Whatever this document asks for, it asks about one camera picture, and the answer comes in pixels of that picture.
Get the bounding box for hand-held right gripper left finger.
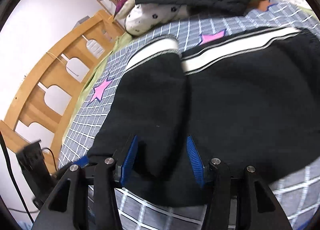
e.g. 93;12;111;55
35;135;139;230

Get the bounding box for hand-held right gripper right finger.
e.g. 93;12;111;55
186;135;293;230

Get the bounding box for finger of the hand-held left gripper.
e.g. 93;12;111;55
54;156;90;178

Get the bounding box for black pants with white stripe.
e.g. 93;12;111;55
87;27;320;207

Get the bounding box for green bed sheet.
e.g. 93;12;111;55
61;33;133;143

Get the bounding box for blue checked star blanket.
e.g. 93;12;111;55
57;1;320;230

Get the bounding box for white flower-print quilt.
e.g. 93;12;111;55
124;0;300;37

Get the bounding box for black cable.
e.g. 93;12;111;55
0;130;34;223

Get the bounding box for wooden bed frame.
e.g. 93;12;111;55
0;10;125;173

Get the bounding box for white cable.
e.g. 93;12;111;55
45;51;83;77

